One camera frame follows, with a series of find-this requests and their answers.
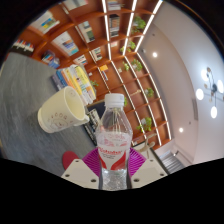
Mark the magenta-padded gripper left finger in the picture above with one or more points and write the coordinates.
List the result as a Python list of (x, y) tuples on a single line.
[(78, 171)]

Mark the grey curtain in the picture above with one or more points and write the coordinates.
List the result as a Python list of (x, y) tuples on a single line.
[(171, 162)]

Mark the flat round red coaster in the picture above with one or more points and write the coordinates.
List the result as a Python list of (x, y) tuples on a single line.
[(69, 158)]

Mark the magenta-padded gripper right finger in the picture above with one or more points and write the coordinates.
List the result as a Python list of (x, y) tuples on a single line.
[(148, 171)]

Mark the stack of colourful books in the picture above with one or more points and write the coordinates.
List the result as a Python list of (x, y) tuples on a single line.
[(76, 81)]

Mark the clear plastic water bottle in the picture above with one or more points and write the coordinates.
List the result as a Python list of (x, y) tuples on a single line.
[(114, 140)]

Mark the branched ceiling lamp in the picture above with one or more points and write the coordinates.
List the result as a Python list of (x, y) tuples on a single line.
[(210, 90)]

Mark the stack of dark books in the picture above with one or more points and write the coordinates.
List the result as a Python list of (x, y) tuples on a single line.
[(91, 125)]

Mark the wooden wall shelf unit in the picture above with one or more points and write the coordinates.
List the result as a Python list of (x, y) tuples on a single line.
[(113, 46)]

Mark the cream ceramic mug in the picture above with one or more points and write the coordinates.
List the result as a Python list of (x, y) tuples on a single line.
[(60, 113)]

